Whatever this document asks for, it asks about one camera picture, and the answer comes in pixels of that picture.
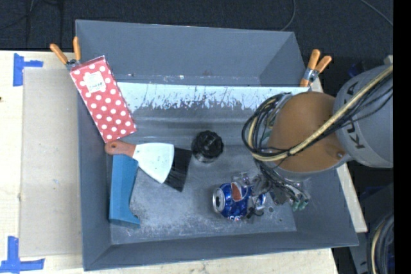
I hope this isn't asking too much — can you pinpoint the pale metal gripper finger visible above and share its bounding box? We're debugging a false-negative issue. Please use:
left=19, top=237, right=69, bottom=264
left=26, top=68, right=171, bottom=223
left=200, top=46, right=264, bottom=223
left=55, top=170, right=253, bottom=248
left=231, top=171, right=258, bottom=187
left=246, top=194, right=268, bottom=219

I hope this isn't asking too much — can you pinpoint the crushed blue drink can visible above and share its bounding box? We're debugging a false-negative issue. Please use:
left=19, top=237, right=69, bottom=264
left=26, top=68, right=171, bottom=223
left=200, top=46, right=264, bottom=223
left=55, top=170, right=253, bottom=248
left=211, top=182, right=267, bottom=223

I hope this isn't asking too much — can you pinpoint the black ribbed round cap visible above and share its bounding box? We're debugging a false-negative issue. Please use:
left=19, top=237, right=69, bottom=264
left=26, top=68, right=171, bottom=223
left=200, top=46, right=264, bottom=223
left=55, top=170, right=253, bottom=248
left=191, top=130, right=225, bottom=164

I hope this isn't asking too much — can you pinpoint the blue boot-shaped block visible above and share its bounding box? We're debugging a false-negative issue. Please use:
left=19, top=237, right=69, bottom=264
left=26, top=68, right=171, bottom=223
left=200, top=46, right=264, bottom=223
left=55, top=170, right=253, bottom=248
left=108, top=153, right=141, bottom=228

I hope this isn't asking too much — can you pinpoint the grey metal bin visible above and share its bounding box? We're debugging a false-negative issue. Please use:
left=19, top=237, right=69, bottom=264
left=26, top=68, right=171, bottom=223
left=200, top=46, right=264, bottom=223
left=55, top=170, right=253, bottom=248
left=75, top=19, right=360, bottom=271

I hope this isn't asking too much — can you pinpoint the red white-dotted packet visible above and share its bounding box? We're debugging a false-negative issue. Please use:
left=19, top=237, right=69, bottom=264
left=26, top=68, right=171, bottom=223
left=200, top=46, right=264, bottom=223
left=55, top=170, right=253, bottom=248
left=69, top=55, right=138, bottom=144

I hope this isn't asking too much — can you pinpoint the brown-handled white black-bristle brush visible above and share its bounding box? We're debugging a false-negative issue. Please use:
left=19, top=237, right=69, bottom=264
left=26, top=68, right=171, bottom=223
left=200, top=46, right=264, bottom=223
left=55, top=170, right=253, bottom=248
left=104, top=140, right=194, bottom=193

